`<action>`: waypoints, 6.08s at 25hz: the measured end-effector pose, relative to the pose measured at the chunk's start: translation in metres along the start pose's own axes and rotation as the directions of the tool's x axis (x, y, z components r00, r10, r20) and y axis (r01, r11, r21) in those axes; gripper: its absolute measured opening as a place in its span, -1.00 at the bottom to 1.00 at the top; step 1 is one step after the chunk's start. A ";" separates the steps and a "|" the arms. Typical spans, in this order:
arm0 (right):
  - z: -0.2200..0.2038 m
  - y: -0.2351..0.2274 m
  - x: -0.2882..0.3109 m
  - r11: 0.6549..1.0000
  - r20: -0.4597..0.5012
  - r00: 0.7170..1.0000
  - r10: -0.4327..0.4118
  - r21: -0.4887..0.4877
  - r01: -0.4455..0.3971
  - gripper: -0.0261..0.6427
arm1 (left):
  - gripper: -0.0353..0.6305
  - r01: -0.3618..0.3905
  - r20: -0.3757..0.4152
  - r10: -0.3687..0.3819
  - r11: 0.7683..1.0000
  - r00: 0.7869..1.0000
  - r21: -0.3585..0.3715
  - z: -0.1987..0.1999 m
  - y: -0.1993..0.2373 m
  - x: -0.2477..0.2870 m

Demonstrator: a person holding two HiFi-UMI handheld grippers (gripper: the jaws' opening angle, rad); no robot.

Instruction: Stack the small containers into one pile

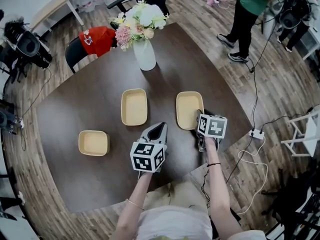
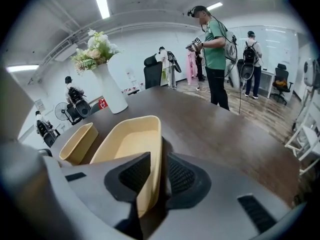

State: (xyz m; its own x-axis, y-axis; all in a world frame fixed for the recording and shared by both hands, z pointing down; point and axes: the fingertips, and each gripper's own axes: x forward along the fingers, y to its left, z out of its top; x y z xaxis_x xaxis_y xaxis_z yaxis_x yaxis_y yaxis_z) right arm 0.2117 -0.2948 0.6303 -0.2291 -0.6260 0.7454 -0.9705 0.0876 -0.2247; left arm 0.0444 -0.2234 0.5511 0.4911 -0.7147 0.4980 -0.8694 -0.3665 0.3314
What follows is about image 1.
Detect pastel flower bouquet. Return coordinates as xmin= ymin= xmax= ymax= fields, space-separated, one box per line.
xmin=109 ymin=0 xmax=170 ymax=52

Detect white desk with wooden top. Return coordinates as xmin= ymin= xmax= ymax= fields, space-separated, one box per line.
xmin=29 ymin=0 xmax=85 ymax=36

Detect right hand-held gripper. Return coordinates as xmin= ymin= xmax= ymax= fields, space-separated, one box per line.
xmin=195 ymin=108 xmax=229 ymax=153

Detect person's white shirt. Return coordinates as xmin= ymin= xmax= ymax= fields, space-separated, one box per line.
xmin=134 ymin=205 xmax=267 ymax=240

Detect black battery box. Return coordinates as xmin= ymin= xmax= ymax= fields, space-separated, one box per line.
xmin=229 ymin=207 xmax=242 ymax=231

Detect white power strip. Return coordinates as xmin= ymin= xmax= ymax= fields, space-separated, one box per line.
xmin=248 ymin=128 xmax=265 ymax=140

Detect white metal rack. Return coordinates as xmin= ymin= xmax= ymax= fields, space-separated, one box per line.
xmin=280 ymin=106 xmax=320 ymax=158

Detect white floor cable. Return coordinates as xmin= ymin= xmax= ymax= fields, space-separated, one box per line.
xmin=236 ymin=136 xmax=269 ymax=215

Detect black floor cable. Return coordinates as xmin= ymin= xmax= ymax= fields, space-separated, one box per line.
xmin=246 ymin=21 xmax=278 ymax=132

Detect white ceramic vase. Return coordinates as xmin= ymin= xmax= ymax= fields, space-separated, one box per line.
xmin=132 ymin=39 xmax=157 ymax=72

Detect person's beige trousers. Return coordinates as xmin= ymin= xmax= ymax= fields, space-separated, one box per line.
xmin=142 ymin=181 xmax=211 ymax=212

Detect person's right forearm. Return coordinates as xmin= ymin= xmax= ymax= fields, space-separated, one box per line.
xmin=204 ymin=136 xmax=246 ymax=240

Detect person's left forearm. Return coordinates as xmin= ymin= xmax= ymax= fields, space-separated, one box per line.
xmin=115 ymin=172 xmax=154 ymax=240

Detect beige tray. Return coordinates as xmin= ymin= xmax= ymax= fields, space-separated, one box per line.
xmin=175 ymin=91 xmax=205 ymax=131
xmin=78 ymin=130 xmax=110 ymax=157
xmin=120 ymin=88 xmax=148 ymax=127

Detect thin silver bracelet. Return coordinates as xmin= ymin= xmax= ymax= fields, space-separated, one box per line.
xmin=124 ymin=198 xmax=145 ymax=211

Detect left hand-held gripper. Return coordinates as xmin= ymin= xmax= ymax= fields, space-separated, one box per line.
xmin=129 ymin=121 xmax=168 ymax=180

